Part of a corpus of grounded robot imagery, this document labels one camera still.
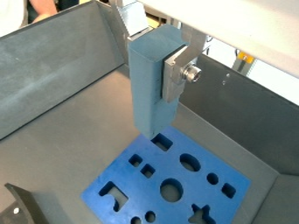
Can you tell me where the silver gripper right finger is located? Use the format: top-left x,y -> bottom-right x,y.
163,24 -> 207,102

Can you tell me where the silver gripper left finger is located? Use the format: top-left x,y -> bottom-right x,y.
109,0 -> 151,41

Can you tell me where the grey-blue rectangular block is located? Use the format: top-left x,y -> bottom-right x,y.
127,24 -> 185,139

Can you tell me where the person's bare forearm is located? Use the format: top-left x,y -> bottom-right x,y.
30,0 -> 58,23

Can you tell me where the white shirt person torso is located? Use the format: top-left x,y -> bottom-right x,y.
0,0 -> 29,37

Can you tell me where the blue shape sorting board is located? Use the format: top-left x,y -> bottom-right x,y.
82,127 -> 250,224

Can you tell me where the black curved bracket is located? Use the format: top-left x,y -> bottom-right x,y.
0,183 -> 50,224

